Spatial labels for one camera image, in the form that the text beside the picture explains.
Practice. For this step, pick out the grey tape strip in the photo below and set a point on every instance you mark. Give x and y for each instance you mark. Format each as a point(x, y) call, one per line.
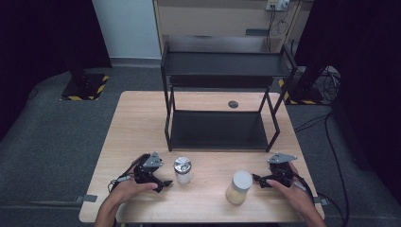
point(86, 198)
point(321, 200)

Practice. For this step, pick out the round grey table grommet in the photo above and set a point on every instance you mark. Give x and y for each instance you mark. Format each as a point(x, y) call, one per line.
point(233, 104)

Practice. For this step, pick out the striped-edge stand base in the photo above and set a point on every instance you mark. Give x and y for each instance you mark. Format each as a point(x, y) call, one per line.
point(304, 97)
point(83, 88)

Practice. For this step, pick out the white panel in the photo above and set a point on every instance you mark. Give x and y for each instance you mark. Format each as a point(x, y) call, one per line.
point(126, 28)

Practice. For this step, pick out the person's left hand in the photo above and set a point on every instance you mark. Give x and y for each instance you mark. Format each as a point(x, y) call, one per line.
point(132, 190)

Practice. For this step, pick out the black two-tier metal rack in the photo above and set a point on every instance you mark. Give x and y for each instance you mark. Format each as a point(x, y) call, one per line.
point(220, 129)

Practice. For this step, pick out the dark curtain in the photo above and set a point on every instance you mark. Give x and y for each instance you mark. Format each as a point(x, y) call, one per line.
point(38, 41)
point(369, 78)

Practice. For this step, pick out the person's right hand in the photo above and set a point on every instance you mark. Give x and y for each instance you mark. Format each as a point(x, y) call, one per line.
point(293, 194)

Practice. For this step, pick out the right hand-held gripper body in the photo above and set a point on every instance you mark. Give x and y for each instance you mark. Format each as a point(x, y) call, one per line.
point(281, 170)

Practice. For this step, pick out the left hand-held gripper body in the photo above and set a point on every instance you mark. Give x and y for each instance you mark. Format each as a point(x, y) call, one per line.
point(148, 168)

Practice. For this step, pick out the white wall power outlet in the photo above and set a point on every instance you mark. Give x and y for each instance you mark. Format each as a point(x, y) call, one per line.
point(277, 4)

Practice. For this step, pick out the small jar with silver lid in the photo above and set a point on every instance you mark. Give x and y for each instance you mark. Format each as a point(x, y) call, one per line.
point(183, 171)

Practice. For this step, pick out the large jar with white lid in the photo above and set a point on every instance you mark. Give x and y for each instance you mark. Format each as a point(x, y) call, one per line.
point(239, 188)

